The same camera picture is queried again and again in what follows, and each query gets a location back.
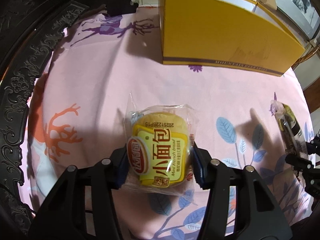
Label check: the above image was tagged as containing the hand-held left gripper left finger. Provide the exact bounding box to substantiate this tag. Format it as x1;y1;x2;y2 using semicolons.
30;147;130;240

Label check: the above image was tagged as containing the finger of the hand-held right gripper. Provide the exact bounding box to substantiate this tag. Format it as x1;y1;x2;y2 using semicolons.
303;134;320;155
285;154;320;199

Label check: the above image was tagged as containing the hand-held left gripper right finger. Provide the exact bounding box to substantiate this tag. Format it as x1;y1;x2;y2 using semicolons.
191;142;293;240

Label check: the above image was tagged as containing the long dark clear-wrapped packet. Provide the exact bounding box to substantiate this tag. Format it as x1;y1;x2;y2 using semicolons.
274;102;309;155

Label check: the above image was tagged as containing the mini bread packet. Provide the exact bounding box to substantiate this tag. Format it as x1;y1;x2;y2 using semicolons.
125;93;198;198

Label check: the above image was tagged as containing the yellow cardboard box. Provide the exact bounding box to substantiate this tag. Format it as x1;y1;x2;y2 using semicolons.
157;0;306;77

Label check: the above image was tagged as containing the carved wooden armchair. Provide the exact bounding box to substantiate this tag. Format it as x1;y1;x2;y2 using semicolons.
291;37;320;90

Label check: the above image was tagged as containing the dark carved wooden bench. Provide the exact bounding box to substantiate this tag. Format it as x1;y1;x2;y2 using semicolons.
0;0;139;235

